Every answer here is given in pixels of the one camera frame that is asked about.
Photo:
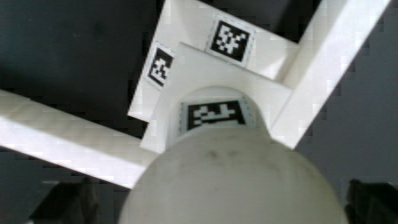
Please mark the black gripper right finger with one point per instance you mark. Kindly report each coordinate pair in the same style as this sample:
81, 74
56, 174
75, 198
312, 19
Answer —
372, 203

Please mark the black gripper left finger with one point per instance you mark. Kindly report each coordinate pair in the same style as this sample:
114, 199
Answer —
68, 206

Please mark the white lamp bulb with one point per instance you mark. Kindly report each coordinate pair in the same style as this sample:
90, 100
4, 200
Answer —
230, 178

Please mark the white lamp base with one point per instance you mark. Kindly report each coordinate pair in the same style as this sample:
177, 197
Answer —
210, 76

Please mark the white U-shaped fence frame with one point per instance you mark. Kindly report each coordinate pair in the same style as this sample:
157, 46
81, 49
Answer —
74, 49

